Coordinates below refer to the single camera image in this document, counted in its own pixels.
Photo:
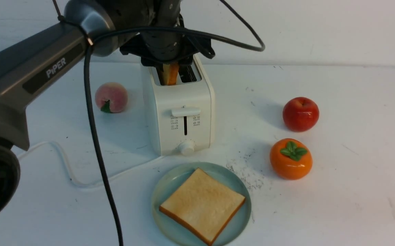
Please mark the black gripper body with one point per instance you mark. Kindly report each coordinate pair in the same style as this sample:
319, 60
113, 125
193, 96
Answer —
156, 48

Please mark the toast slice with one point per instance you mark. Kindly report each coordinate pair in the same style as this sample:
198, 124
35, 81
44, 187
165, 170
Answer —
170, 73
203, 205

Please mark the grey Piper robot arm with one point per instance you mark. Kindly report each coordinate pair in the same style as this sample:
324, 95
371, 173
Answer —
31, 66

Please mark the white toaster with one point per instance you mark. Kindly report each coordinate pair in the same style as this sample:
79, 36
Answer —
181, 117

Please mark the pink peach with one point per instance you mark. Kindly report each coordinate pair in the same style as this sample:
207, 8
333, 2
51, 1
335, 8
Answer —
111, 97

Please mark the pale green plate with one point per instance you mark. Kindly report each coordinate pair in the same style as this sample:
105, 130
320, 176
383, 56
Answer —
172, 180

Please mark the red apple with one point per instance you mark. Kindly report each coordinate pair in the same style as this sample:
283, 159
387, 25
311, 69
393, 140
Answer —
300, 114

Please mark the orange persimmon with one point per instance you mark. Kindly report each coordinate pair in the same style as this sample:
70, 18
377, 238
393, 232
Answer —
290, 159

